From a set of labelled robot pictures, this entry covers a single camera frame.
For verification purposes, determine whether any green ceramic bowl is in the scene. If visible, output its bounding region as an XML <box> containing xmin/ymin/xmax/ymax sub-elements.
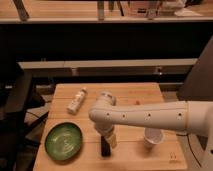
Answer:
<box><xmin>45</xmin><ymin>122</ymin><xmax>83</xmax><ymax>161</ymax></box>

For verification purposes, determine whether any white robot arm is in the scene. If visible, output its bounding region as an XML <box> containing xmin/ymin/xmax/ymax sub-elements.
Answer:
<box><xmin>89</xmin><ymin>92</ymin><xmax>213</xmax><ymax>171</ymax></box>

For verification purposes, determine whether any black rectangular remote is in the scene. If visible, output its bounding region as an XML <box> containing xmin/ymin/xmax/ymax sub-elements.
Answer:
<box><xmin>101</xmin><ymin>137</ymin><xmax>111</xmax><ymax>157</ymax></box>

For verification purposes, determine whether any black chair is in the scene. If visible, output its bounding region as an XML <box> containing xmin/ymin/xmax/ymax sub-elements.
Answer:
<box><xmin>0</xmin><ymin>63</ymin><xmax>48</xmax><ymax>171</ymax></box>

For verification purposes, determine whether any black cable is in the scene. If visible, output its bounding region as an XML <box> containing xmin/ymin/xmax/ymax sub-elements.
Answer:
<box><xmin>176</xmin><ymin>133</ymin><xmax>204</xmax><ymax>171</ymax></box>

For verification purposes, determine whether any white plastic bottle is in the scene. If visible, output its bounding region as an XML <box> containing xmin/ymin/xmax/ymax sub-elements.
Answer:
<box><xmin>67</xmin><ymin>87</ymin><xmax>87</xmax><ymax>115</ymax></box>

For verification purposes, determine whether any white paper cup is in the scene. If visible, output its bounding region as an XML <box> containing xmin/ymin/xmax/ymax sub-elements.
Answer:
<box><xmin>144</xmin><ymin>128</ymin><xmax>164</xmax><ymax>149</ymax></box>

